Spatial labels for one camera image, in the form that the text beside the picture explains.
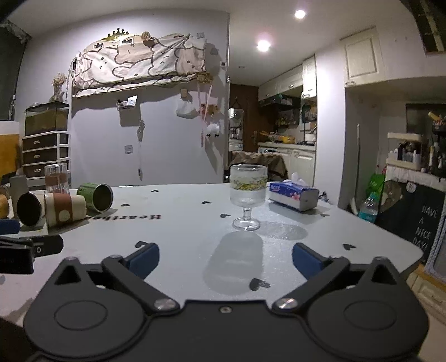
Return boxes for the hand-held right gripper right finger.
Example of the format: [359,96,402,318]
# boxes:
[272,243,405,312]

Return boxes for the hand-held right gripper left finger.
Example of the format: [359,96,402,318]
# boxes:
[52,243,180,312]

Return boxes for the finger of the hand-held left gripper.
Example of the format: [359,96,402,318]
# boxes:
[0,219,21,236]
[0,234,64,257]

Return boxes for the beige cup with brown sleeve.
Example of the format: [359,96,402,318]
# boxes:
[17,191,87,229]

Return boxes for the grey cup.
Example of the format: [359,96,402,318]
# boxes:
[9,174,30,202]

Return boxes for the glass cup with brown sleeve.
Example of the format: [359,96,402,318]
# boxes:
[44,163,71,194]

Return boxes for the green metal cup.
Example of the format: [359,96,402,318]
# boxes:
[77,183,114,213]

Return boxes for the blue tissue pack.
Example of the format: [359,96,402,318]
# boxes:
[268,172,320,212]

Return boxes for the yellow and white container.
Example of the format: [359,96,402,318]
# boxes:
[0,121,22,175]

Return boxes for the plastic water bottle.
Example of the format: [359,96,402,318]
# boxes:
[359,195,379,224]

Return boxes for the white plastic drawer unit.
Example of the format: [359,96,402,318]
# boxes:
[21,130,71,180]

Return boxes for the clear glass goblet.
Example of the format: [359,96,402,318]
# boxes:
[230,164,268,232]

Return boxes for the white lower kitchen cabinets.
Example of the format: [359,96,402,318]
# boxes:
[258,141,317,186]

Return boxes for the white kitchen cabinets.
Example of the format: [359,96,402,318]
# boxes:
[258,141,317,186]
[258,56,318,102]

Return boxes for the green bag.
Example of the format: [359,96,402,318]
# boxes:
[366,172,386,199]

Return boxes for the white pole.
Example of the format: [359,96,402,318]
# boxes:
[356,124,361,210]

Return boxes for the brown cloth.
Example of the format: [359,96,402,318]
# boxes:
[230,150,288,182]

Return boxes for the glass tank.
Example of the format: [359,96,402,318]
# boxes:
[24,102,70,136]

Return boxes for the black chalkboard sign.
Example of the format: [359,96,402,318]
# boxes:
[374,181,446,264]

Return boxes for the white storage rack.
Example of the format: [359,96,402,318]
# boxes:
[385,132,424,171]

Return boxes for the dried flower vase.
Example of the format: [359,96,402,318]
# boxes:
[49,73,68,104]

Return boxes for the dark curtain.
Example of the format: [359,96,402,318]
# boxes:
[0,21,27,121]

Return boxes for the brown door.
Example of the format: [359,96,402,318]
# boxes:
[229,84,260,152]

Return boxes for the white hanging bag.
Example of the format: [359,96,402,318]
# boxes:
[175,97,198,119]

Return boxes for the white upper kitchen cabinets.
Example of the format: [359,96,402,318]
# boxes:
[258,56,318,102]

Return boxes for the printed cloth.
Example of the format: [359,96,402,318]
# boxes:
[71,33,208,98]

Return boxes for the white cabinet door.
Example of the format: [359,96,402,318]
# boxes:
[341,27,380,86]

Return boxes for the gold crown ornament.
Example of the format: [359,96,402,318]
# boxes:
[101,30,130,42]

